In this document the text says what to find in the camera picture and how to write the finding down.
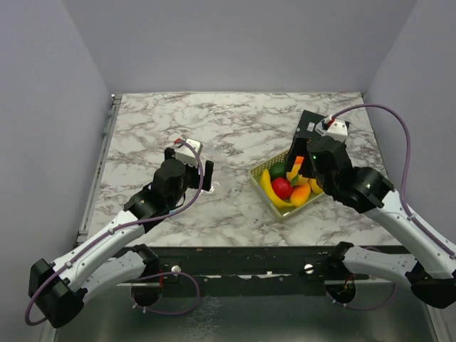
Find yellow toy banana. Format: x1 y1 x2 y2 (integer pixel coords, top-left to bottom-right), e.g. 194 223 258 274
259 169 293 209

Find green perforated plastic basket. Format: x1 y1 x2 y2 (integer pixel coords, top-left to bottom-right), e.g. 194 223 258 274
248 150 325 222

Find clear zip top bag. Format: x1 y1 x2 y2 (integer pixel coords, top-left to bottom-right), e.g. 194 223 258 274
201 140 236 198

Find yellow toy lemon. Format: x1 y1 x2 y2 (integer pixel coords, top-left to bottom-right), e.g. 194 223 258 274
308 178 323 195

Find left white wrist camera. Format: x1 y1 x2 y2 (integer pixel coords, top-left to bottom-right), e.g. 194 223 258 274
174 139 203 168

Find red toy apple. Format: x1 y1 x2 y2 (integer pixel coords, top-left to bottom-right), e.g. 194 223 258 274
271 177 294 200

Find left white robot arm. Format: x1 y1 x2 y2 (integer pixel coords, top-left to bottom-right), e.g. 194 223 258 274
24 139 214 328

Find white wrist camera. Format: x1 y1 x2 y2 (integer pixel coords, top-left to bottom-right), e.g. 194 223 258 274
174 139 203 168
315 117 350 143

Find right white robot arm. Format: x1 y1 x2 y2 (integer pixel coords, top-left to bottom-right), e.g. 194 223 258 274
286 136 455 309

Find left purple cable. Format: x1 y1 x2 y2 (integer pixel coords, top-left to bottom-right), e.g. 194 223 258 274
24 138 204 326

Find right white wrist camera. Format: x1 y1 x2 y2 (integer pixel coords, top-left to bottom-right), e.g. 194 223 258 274
315 117 350 143

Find orange toy orange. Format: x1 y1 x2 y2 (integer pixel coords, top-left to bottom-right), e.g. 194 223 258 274
293 156 304 167

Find green toy avocado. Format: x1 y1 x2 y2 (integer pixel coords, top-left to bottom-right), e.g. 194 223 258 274
269 162 286 180

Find black square mat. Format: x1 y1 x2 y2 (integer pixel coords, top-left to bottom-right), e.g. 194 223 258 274
293 109 351 143

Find black metal base rail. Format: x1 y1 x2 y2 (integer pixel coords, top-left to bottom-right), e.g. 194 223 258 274
73 244 414 296

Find orange yellow toy mango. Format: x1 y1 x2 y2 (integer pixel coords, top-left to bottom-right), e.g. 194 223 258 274
289 183 311 207

